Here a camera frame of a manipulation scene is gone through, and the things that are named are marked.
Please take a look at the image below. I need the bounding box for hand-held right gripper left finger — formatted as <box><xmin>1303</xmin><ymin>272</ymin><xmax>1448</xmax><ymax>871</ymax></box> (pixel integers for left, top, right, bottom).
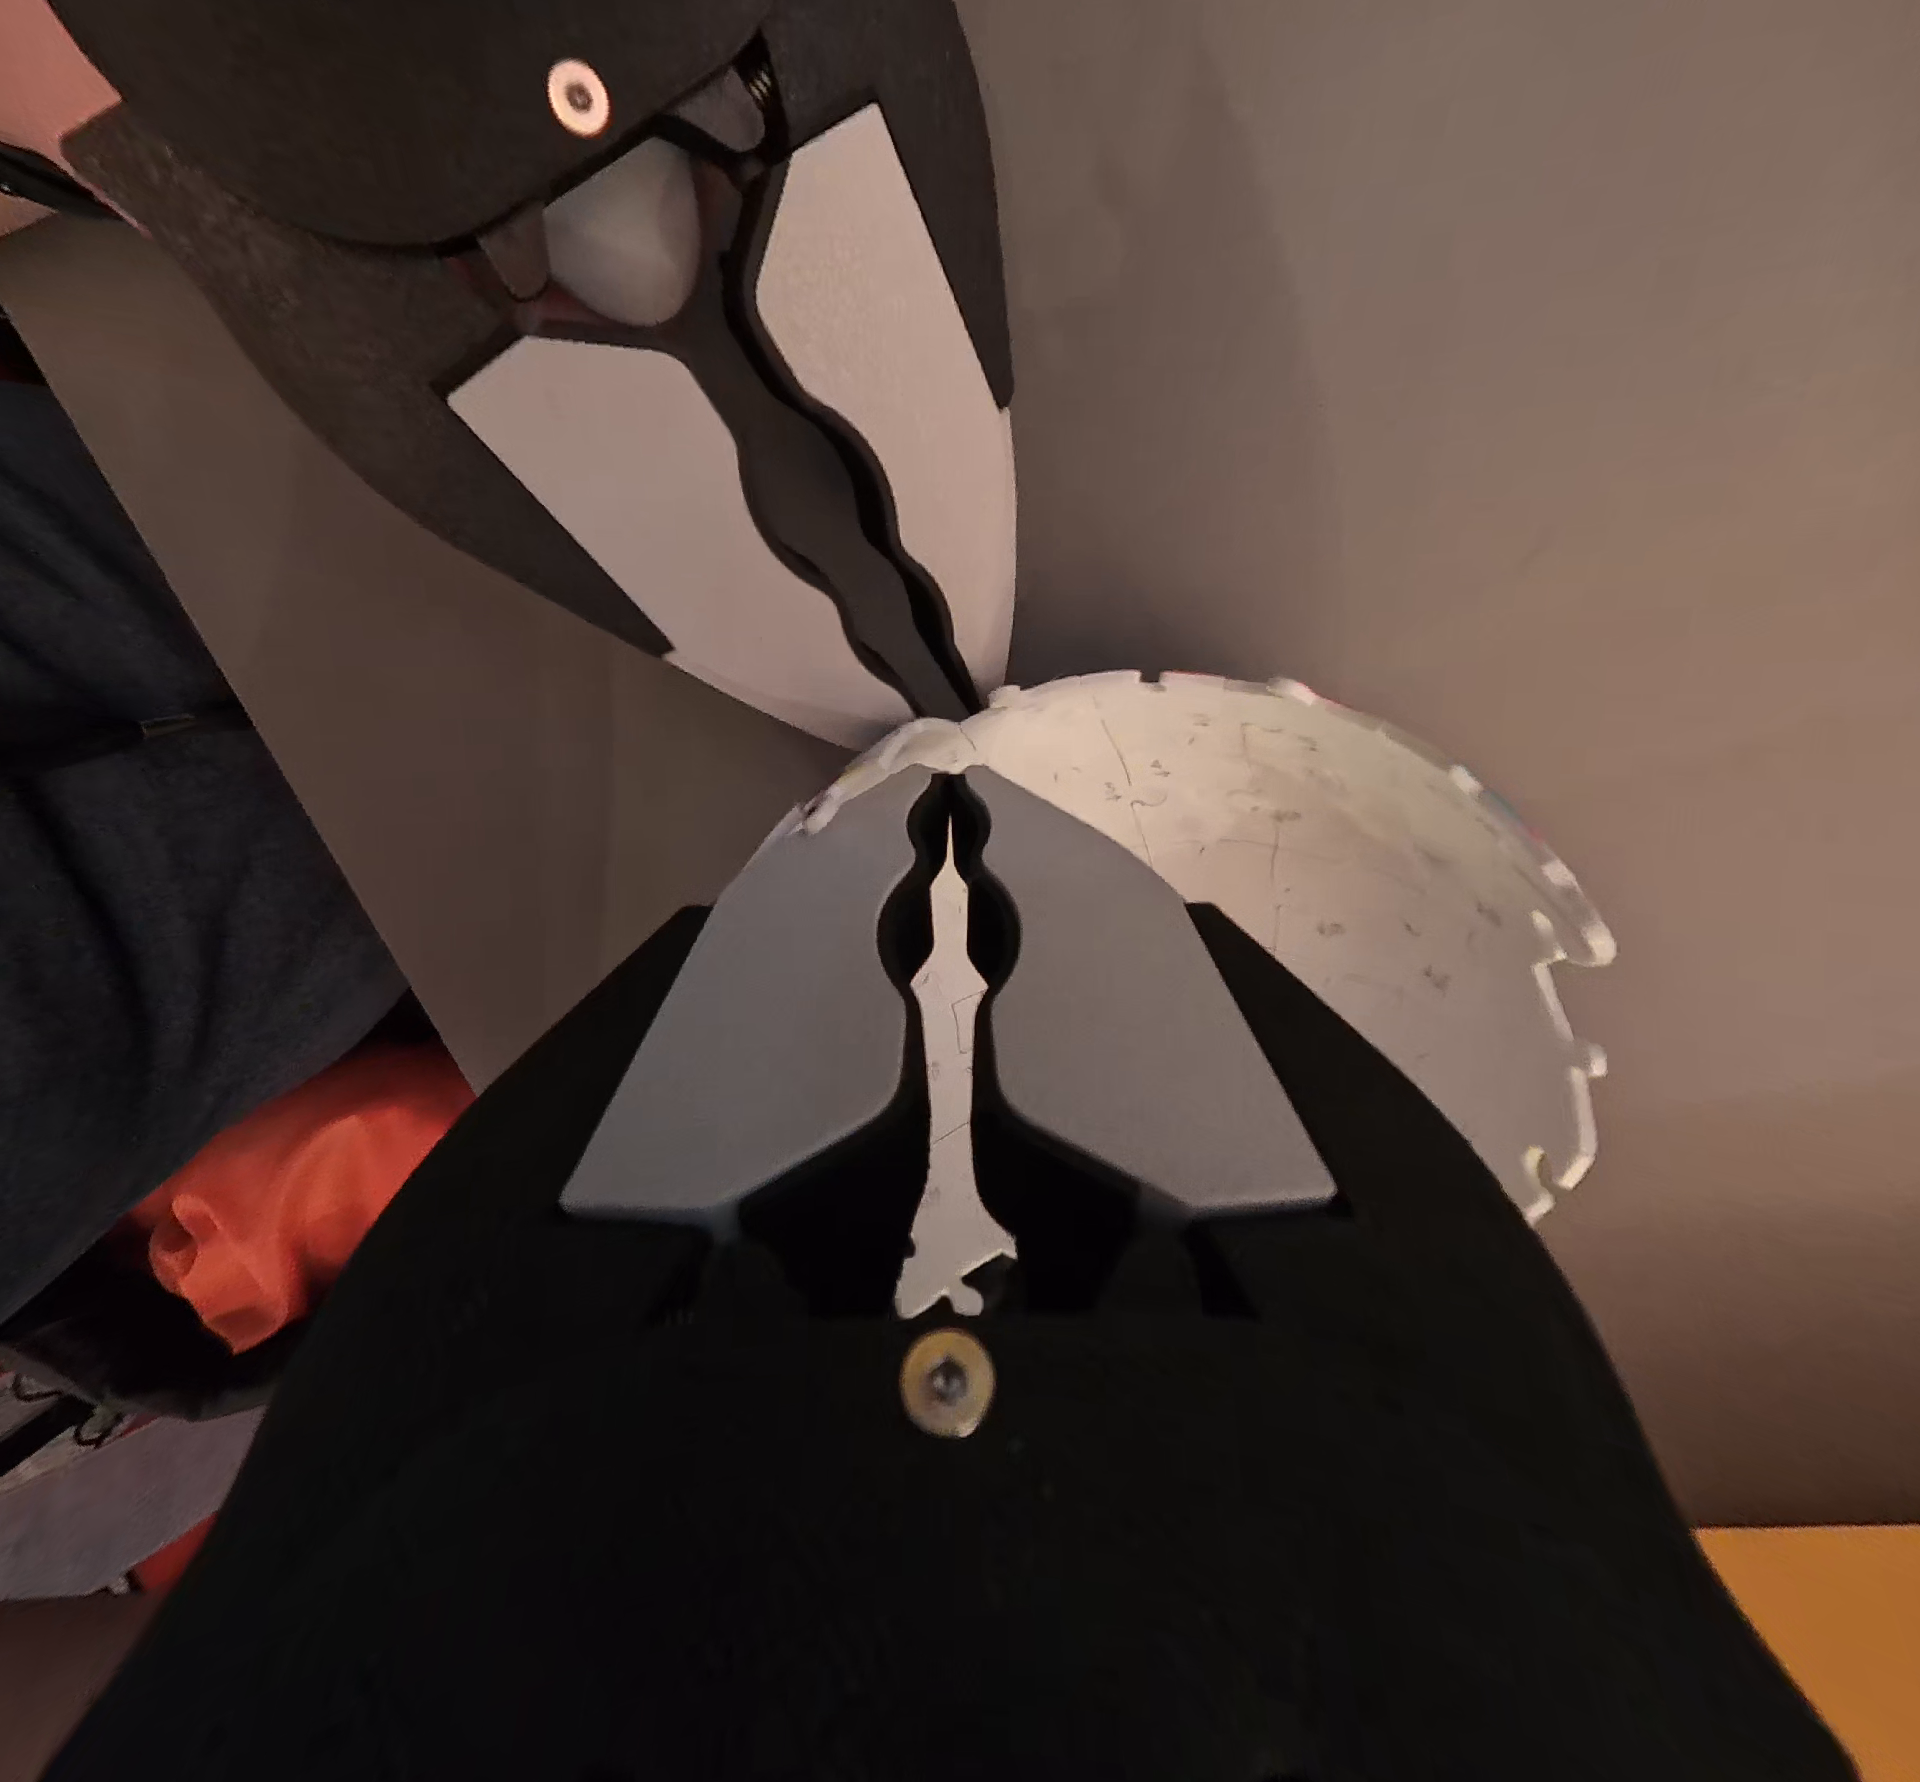
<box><xmin>559</xmin><ymin>770</ymin><xmax>962</xmax><ymax>1232</ymax></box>

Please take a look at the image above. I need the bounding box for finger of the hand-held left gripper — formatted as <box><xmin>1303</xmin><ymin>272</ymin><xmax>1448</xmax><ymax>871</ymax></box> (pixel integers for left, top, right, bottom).
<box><xmin>442</xmin><ymin>319</ymin><xmax>978</xmax><ymax>749</ymax></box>
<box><xmin>660</xmin><ymin>99</ymin><xmax>1022</xmax><ymax>718</ymax></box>

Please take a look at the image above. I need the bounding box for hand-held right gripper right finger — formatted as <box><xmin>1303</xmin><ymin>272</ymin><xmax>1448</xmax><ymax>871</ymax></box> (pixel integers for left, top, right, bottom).
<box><xmin>948</xmin><ymin>765</ymin><xmax>1341</xmax><ymax>1230</ymax></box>

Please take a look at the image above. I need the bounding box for partly built puzzle ball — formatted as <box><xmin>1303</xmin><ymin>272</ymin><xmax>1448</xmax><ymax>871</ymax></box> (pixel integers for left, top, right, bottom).
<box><xmin>794</xmin><ymin>671</ymin><xmax>1618</xmax><ymax>1327</ymax></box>

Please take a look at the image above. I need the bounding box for orange fabric item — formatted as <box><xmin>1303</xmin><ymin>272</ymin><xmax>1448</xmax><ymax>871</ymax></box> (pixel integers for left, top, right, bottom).
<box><xmin>127</xmin><ymin>1054</ymin><xmax>483</xmax><ymax>1354</ymax></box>

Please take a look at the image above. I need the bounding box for person's dark blue clothing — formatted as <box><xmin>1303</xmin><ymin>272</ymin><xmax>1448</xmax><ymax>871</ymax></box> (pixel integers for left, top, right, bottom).
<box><xmin>0</xmin><ymin>357</ymin><xmax>414</xmax><ymax>1424</ymax></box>

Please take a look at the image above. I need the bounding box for yellow cardboard box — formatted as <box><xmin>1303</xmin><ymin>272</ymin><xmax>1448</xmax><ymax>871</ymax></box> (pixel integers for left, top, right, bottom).
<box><xmin>1693</xmin><ymin>1523</ymin><xmax>1920</xmax><ymax>1782</ymax></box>

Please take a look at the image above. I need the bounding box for grey fabric with black cords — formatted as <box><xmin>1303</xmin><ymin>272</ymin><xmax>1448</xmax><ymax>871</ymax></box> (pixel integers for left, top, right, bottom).
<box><xmin>0</xmin><ymin>1361</ymin><xmax>288</xmax><ymax>1604</ymax></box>

